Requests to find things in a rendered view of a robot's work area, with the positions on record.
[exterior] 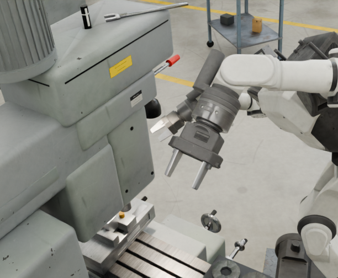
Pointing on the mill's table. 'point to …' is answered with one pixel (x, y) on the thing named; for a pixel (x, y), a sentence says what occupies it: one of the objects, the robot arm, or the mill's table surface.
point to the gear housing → (116, 110)
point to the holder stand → (231, 270)
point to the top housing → (95, 60)
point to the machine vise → (115, 239)
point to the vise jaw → (126, 223)
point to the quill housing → (132, 155)
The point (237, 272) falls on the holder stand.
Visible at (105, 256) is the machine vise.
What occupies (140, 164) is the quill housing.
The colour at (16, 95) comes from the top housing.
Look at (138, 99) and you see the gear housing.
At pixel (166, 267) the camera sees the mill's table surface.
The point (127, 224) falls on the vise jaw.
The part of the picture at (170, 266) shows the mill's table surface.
